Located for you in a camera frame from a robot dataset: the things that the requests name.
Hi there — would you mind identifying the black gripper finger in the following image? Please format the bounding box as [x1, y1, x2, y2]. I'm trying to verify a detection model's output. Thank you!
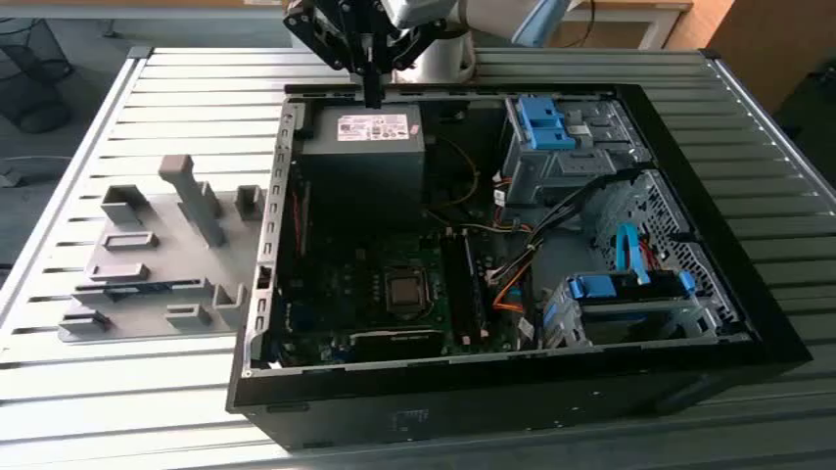
[282, 1, 377, 109]
[373, 18, 451, 109]

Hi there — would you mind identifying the blue-green RAM stick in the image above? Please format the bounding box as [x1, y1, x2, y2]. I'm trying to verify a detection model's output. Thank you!
[103, 282, 175, 300]

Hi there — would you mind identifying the black installed RAM stick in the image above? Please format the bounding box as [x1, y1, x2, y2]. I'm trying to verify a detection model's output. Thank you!
[462, 233, 491, 340]

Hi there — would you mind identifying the grey power supply unit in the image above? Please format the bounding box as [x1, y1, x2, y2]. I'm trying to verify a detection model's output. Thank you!
[297, 102, 430, 226]

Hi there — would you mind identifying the blue empty drive carrier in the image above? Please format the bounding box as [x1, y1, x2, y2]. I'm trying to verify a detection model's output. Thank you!
[515, 97, 581, 151]

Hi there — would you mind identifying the white-framed wooden desk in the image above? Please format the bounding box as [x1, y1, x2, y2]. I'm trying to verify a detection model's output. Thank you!
[561, 0, 694, 50]

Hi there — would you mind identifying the grey metal drive cage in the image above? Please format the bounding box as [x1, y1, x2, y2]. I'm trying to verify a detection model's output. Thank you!
[502, 95, 655, 207]

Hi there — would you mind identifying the grey parts rack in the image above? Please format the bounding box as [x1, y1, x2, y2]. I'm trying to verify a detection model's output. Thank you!
[57, 154, 270, 344]

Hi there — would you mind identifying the silver CPU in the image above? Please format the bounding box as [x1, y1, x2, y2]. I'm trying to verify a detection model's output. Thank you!
[386, 273, 426, 309]

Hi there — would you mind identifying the green motherboard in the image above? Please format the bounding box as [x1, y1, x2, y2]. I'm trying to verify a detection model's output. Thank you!
[274, 227, 525, 366]

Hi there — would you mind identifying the brown wooden cabinet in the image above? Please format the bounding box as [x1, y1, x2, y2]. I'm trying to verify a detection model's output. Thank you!
[709, 0, 836, 115]

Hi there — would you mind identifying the hard disk in blue carrier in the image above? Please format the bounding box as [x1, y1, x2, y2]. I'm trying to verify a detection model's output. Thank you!
[565, 271, 698, 303]

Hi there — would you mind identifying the black graphics card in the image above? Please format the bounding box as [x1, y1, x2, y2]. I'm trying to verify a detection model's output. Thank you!
[346, 328, 446, 363]

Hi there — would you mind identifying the grey metal disk bay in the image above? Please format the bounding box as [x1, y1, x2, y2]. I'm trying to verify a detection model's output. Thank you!
[542, 288, 721, 349]

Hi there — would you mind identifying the black open PC case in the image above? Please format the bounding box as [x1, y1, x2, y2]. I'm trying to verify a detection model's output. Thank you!
[226, 82, 815, 451]

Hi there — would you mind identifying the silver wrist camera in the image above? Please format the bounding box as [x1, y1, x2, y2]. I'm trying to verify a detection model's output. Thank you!
[382, 0, 453, 29]

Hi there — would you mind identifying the thin yellow wire loop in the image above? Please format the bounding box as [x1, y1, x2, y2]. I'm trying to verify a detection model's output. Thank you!
[423, 136, 483, 212]

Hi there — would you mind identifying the red wire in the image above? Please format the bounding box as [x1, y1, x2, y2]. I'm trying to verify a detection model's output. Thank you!
[291, 183, 309, 256]

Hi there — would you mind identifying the black cable bundle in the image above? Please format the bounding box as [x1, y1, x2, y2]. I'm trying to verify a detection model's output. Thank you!
[522, 168, 639, 251]

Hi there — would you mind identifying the black wire mesh bin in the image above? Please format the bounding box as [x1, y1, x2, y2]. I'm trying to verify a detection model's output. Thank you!
[0, 17, 75, 134]

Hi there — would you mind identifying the light blue SATA wire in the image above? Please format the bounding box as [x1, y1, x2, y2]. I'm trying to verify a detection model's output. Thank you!
[615, 221, 654, 286]

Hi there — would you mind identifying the orange SATA wire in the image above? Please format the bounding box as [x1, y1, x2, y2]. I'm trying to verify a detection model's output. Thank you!
[493, 273, 525, 312]

